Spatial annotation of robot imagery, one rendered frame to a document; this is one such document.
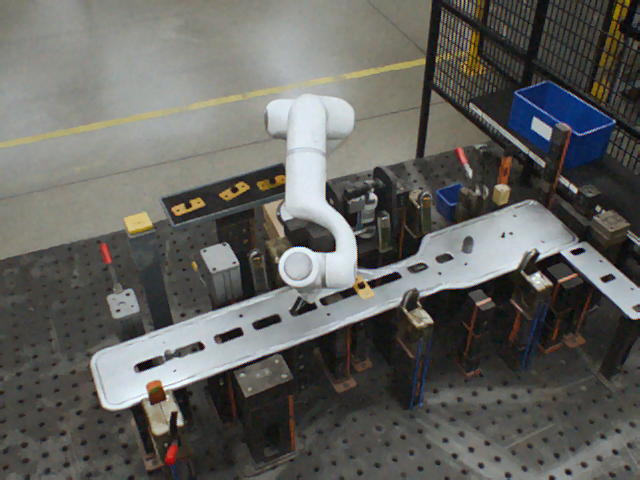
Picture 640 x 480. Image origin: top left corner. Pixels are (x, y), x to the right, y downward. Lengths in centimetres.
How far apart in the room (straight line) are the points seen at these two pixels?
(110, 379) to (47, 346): 57
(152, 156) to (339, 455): 267
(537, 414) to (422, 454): 35
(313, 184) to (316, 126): 14
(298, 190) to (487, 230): 75
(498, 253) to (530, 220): 19
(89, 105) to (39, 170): 72
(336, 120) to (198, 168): 239
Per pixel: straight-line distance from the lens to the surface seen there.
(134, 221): 185
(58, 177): 416
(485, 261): 195
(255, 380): 161
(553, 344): 217
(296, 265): 140
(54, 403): 210
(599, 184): 228
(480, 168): 205
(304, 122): 154
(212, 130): 432
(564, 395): 209
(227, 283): 178
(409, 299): 170
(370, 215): 196
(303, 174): 149
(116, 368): 173
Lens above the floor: 232
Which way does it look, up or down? 42 degrees down
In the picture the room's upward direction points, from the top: straight up
